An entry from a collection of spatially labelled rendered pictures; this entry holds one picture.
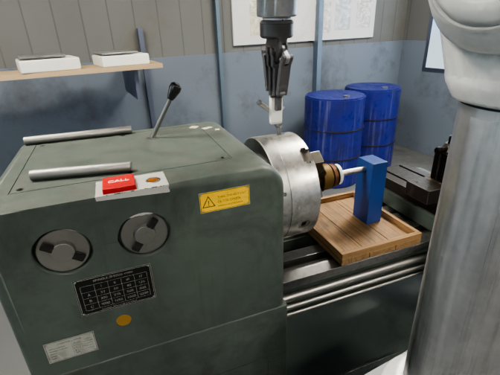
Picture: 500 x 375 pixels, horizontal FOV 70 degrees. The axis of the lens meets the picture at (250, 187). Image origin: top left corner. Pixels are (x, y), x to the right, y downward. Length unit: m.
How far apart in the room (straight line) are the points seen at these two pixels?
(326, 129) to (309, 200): 2.54
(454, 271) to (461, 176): 0.10
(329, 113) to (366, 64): 1.38
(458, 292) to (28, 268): 0.68
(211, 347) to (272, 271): 0.25
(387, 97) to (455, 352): 3.62
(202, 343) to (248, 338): 0.12
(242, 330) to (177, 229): 0.36
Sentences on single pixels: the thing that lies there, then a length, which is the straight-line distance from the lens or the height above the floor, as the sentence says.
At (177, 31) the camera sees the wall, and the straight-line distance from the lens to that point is 3.51.
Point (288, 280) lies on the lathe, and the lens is 1.07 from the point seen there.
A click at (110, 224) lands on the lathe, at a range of 0.73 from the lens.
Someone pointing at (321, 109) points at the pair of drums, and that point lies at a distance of 3.47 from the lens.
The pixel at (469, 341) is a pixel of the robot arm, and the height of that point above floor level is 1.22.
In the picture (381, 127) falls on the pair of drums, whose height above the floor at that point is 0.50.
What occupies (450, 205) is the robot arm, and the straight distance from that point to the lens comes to 0.40.
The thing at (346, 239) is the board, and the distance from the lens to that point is 1.21.
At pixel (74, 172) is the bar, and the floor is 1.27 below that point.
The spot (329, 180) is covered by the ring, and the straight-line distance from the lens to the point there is 1.13.
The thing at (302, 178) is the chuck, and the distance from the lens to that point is 0.96.
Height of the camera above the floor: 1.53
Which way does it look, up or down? 24 degrees down
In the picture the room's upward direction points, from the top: 2 degrees counter-clockwise
